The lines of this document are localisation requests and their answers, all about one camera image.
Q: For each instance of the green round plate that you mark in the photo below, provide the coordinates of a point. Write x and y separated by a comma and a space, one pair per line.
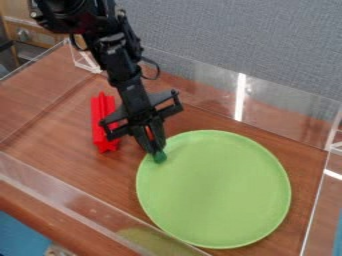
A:
221, 193

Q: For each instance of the orange toy carrot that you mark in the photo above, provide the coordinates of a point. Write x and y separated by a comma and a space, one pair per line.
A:
159, 156

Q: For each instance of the clear acrylic enclosure walls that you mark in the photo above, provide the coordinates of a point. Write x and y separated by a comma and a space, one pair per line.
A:
75, 194

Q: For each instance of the wooden box on shelf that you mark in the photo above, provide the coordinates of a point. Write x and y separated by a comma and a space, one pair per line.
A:
14, 13

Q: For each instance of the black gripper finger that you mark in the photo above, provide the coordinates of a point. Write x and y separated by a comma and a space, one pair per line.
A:
158, 135
145, 138

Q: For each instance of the red rectangular block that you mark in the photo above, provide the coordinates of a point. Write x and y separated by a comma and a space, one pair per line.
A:
102, 107

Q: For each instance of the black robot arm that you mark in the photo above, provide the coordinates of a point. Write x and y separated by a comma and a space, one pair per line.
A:
102, 24

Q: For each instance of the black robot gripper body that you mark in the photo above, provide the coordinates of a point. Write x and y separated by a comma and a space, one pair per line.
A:
141, 106

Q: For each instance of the clear acrylic corner bracket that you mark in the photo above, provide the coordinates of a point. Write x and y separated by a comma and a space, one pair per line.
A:
83, 59

